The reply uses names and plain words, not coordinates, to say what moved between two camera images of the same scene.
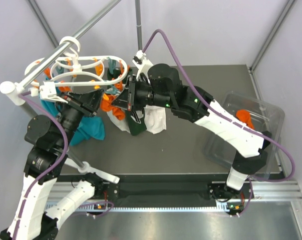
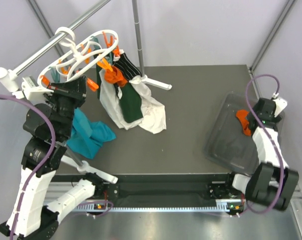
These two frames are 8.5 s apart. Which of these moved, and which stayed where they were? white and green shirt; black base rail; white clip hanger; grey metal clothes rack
Moved: grey metal clothes rack; white and green shirt; white clip hanger
Stayed: black base rail
